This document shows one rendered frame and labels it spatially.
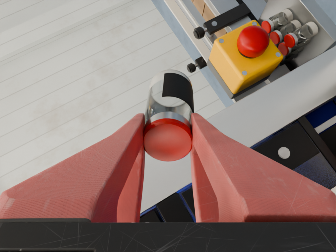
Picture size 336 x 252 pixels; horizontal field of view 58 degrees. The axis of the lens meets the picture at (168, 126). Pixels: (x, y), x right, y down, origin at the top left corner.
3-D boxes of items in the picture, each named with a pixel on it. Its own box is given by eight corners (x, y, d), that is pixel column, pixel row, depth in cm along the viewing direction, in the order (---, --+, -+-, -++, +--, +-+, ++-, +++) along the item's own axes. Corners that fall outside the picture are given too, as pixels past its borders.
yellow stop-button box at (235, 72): (268, 79, 48) (230, 100, 47) (242, 45, 50) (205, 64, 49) (287, 55, 41) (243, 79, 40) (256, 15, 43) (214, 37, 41)
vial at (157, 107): (146, 100, 16) (136, 153, 13) (155, 63, 15) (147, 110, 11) (185, 109, 16) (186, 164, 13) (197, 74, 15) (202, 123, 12)
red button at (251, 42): (268, 55, 42) (244, 68, 41) (251, 34, 43) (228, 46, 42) (278, 40, 39) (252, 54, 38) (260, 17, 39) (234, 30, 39)
